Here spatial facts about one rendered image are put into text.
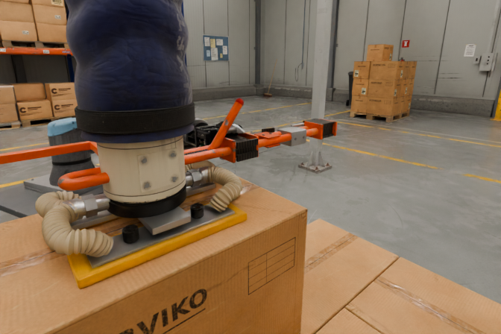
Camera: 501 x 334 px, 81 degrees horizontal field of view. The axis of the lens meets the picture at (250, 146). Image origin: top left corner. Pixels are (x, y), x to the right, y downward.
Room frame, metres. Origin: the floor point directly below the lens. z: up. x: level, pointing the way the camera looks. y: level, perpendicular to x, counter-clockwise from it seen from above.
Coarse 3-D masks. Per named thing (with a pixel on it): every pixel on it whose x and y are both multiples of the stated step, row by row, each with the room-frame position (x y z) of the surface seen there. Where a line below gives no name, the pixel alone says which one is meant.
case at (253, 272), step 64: (256, 192) 0.75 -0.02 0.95; (0, 256) 0.47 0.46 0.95; (64, 256) 0.47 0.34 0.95; (192, 256) 0.47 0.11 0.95; (256, 256) 0.55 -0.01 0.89; (0, 320) 0.33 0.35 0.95; (64, 320) 0.33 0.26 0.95; (128, 320) 0.37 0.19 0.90; (192, 320) 0.45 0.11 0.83; (256, 320) 0.55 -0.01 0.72
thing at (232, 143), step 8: (232, 136) 0.80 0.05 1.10; (240, 136) 0.80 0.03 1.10; (248, 136) 0.78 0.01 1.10; (256, 136) 0.75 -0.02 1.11; (224, 144) 0.73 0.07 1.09; (232, 144) 0.71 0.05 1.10; (240, 144) 0.71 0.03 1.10; (248, 144) 0.73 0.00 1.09; (256, 144) 0.74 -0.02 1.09; (232, 152) 0.71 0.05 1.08; (240, 152) 0.72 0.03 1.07; (248, 152) 0.73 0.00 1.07; (256, 152) 0.74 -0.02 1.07; (232, 160) 0.71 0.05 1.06; (240, 160) 0.71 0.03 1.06
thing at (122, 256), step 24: (192, 216) 0.56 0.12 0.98; (216, 216) 0.57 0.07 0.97; (240, 216) 0.59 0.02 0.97; (120, 240) 0.48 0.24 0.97; (144, 240) 0.48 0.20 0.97; (168, 240) 0.49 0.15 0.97; (192, 240) 0.51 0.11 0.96; (72, 264) 0.42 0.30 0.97; (96, 264) 0.42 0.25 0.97; (120, 264) 0.43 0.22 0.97
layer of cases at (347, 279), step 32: (320, 224) 1.27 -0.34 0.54; (320, 256) 1.02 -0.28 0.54; (352, 256) 1.02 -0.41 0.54; (384, 256) 1.02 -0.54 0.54; (320, 288) 0.85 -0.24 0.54; (352, 288) 0.85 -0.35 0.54; (384, 288) 0.85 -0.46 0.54; (416, 288) 0.85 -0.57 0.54; (448, 288) 0.85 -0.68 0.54; (320, 320) 0.72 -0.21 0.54; (352, 320) 0.72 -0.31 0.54; (384, 320) 0.72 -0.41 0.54; (416, 320) 0.72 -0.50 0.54; (448, 320) 0.72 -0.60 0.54; (480, 320) 0.72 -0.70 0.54
